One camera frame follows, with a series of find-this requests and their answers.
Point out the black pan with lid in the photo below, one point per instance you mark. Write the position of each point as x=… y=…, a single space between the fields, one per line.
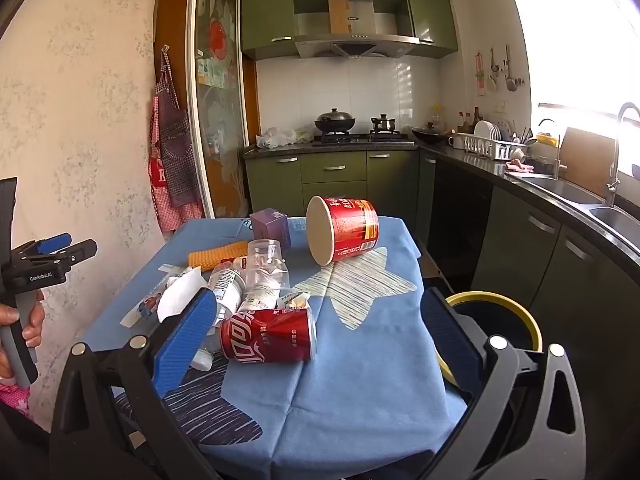
x=429 y=134

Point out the black kitchen countertop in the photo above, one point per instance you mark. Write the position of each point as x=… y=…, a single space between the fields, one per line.
x=460 y=156

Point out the hanging steel ladle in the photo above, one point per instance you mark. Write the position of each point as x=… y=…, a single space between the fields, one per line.
x=492 y=77

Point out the plastic bags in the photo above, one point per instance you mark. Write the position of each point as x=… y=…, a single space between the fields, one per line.
x=280 y=137

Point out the pink dish cloth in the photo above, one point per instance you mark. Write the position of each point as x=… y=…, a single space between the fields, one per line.
x=517 y=165

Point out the green cabinets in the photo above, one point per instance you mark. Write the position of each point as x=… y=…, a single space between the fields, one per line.
x=265 y=10
x=515 y=240

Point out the wooden cutting board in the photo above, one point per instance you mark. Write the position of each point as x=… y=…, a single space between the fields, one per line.
x=585 y=160

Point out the small white yellow wrapper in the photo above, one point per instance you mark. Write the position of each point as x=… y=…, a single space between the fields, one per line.
x=295 y=300

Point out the red soda can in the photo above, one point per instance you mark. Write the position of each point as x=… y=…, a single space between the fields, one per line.
x=270 y=337

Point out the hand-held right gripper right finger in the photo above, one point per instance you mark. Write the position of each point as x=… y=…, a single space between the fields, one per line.
x=450 y=342

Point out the hanging steel spatula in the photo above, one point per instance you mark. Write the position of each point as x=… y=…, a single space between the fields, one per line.
x=510 y=77

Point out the white tissue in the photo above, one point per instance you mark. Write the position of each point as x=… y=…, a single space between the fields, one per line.
x=177 y=295

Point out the checked apron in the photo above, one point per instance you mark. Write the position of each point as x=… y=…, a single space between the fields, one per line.
x=175 y=160

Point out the green upper cabinets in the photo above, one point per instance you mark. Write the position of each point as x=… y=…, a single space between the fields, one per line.
x=265 y=10

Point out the tall steel faucet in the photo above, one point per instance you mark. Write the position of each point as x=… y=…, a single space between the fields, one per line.
x=614 y=170

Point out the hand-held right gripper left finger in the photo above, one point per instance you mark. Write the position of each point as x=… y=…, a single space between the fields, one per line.
x=185 y=342

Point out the small steel faucet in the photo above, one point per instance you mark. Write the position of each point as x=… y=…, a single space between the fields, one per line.
x=556 y=160

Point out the white mug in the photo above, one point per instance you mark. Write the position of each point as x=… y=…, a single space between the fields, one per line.
x=456 y=142

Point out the gas stove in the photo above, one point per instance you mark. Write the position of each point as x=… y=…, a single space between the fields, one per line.
x=360 y=138

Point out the clear plastic wrapper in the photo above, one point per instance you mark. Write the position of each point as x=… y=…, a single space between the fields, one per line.
x=175 y=271

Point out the pink hanging board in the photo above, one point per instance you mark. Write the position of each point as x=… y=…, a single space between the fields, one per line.
x=480 y=75

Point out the steel sink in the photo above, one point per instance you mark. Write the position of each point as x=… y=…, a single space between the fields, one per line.
x=565 y=187

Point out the clear bottle with white label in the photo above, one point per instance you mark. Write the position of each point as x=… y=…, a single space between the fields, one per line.
x=227 y=287

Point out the steel pot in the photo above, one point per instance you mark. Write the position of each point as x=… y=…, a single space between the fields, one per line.
x=382 y=124

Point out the yellow rim trash bin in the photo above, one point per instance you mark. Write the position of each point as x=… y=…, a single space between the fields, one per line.
x=533 y=325

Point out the black wok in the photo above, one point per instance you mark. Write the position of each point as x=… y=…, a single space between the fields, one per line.
x=335 y=121

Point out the blue star tablecloth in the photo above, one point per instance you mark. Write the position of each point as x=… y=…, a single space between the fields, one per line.
x=350 y=385

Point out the red instant noodle cup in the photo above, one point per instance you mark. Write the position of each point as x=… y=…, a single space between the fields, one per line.
x=350 y=225

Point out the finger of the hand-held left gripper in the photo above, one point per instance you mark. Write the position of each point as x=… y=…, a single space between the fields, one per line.
x=55 y=241
x=80 y=252

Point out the steel range hood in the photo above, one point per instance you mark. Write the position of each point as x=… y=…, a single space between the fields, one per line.
x=355 y=42

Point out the purple cardboard box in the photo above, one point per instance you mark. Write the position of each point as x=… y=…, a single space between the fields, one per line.
x=270 y=225

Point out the white dish rack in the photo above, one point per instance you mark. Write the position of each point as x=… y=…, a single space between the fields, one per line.
x=480 y=146

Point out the white picture snack wrapper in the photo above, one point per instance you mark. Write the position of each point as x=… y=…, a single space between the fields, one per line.
x=145 y=307

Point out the condiment bottles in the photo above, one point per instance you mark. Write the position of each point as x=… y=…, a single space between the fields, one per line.
x=472 y=120

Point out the person's left hand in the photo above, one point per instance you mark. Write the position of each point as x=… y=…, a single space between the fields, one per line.
x=34 y=320

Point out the clear plastic cup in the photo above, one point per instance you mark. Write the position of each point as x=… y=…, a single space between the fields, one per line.
x=267 y=260

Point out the green lower cabinets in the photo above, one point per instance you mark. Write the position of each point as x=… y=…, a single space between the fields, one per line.
x=515 y=240

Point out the glass sliding door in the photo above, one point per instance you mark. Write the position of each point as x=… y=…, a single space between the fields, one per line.
x=220 y=110

